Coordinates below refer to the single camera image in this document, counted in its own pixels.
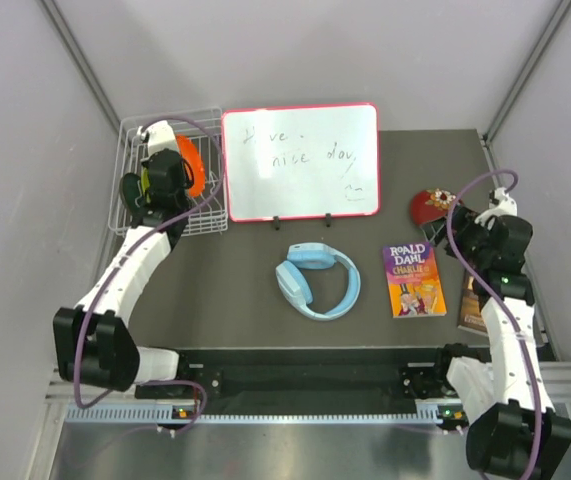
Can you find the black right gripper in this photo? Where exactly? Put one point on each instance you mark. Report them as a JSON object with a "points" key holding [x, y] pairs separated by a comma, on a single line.
{"points": [[464, 221]]}

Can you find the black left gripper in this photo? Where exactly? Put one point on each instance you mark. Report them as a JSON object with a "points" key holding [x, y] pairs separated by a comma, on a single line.
{"points": [[188, 181]]}

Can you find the orange plate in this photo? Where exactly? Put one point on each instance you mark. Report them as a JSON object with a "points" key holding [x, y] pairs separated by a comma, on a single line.
{"points": [[196, 170]]}

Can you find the red floral plate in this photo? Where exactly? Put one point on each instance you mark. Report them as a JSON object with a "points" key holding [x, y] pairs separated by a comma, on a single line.
{"points": [[430, 205]]}

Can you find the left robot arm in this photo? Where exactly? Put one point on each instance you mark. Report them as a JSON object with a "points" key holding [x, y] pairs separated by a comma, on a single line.
{"points": [[92, 340]]}

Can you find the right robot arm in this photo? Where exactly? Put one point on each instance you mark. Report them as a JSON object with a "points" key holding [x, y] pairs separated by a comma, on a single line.
{"points": [[514, 431]]}

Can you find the lime green plate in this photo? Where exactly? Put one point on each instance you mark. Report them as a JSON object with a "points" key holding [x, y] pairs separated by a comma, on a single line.
{"points": [[144, 185]]}

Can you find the dark green plate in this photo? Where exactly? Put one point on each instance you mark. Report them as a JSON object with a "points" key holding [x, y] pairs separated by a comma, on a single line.
{"points": [[131, 193]]}

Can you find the purple Roald Dahl book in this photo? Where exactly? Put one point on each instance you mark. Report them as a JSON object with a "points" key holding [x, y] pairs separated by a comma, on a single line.
{"points": [[413, 280]]}

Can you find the dark brown book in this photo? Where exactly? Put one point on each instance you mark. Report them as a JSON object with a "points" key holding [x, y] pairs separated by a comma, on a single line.
{"points": [[470, 318]]}

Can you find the pink framed whiteboard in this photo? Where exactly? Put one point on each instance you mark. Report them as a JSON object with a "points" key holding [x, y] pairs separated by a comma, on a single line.
{"points": [[302, 162]]}

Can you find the light blue headphones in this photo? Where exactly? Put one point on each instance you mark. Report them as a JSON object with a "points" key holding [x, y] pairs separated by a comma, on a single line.
{"points": [[298, 278]]}

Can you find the white wire dish rack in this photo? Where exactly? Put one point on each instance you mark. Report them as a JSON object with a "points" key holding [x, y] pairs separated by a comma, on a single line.
{"points": [[203, 127]]}

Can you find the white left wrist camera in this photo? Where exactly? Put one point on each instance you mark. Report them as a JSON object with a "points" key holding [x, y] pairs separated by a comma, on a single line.
{"points": [[157, 137]]}

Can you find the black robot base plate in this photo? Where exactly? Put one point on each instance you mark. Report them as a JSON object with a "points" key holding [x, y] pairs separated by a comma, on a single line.
{"points": [[411, 372]]}

